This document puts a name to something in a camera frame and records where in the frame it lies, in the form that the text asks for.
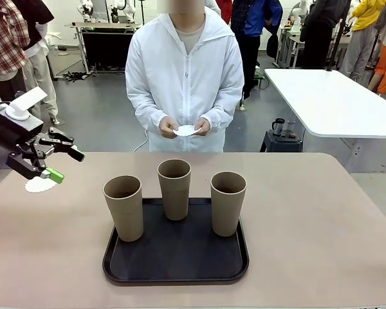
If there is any person in red jacket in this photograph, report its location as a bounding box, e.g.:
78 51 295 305
216 0 233 17

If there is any person in dark jacket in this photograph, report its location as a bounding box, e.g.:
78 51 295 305
299 0 353 70

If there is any workbench with black panel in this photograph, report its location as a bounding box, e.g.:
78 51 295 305
73 21 142 73

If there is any black hanging bag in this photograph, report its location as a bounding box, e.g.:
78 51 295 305
266 32 279 59

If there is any person in red plaid shirt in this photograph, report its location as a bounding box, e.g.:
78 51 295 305
0 0 32 106

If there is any black floor cable pile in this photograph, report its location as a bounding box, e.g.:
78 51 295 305
62 70 96 82

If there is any person's right hand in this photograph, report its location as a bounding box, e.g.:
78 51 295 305
159 116 179 140

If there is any white scalloped paper coaster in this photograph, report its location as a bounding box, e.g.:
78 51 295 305
24 176 57 194
172 124 203 137

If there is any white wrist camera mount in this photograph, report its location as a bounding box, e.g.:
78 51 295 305
5 86 48 122

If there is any black plastic serving tray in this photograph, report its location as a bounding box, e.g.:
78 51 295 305
102 197 250 286

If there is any person's left forearm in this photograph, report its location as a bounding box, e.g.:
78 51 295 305
201 93 243 129

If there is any person's left hand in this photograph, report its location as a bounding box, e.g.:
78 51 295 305
194 118 212 136

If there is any person in blue jacket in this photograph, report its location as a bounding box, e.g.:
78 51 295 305
230 0 283 112

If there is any grey background desk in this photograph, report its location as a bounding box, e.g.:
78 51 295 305
276 27 351 70

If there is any person in black vest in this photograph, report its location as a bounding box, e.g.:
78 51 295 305
12 0 59 126

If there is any black step stool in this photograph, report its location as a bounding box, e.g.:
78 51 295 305
259 129 304 153

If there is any person in white jacket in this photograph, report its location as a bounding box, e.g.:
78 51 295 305
125 6 244 154

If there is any white side table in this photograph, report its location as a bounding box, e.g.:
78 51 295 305
263 68 386 170

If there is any white floor cable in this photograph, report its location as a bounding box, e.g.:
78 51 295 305
133 130 149 153

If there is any person in yellow top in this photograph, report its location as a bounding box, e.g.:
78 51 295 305
339 0 386 81

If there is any bystander in white top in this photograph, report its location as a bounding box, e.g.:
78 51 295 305
204 0 222 15

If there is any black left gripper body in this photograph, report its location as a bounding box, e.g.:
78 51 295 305
0 111 51 156

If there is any tall tan paper cup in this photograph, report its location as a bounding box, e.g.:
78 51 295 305
157 159 192 221
102 175 145 243
210 171 247 238

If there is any black clamp pole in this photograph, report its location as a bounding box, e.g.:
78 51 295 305
324 0 353 72

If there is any green black floor device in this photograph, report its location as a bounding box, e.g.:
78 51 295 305
253 64 265 89

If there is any person's right forearm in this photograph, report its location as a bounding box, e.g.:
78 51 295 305
126 93 168 133

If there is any black silver travel mug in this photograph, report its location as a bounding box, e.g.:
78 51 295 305
271 117 286 136

